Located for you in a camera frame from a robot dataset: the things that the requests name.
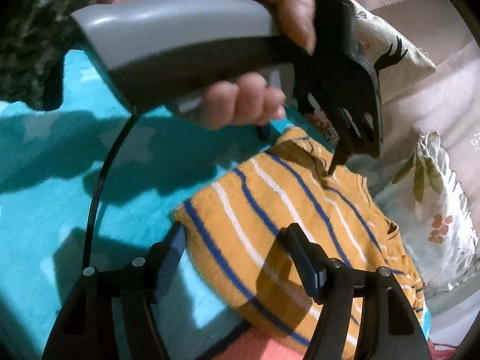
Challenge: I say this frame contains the orange striped small shirt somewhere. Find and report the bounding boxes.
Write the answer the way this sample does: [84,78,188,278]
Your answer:
[175,127,430,359]

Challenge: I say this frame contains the white floral ruffled pillow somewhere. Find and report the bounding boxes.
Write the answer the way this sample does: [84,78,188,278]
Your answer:
[347,130,479,297]

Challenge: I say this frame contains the dark camouflage left sleeve forearm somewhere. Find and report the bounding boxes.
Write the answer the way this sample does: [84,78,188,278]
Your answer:
[1,0,103,111]

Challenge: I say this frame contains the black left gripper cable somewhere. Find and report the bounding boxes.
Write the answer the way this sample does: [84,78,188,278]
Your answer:
[81,111,140,271]

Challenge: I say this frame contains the teal cartoon star blanket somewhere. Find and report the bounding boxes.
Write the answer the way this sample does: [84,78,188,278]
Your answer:
[1,50,295,359]

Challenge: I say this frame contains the cream pillow black print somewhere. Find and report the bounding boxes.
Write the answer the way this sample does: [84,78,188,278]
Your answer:
[348,0,436,104]

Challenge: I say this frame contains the person left hand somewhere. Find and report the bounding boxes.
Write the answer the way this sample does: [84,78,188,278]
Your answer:
[104,0,318,130]

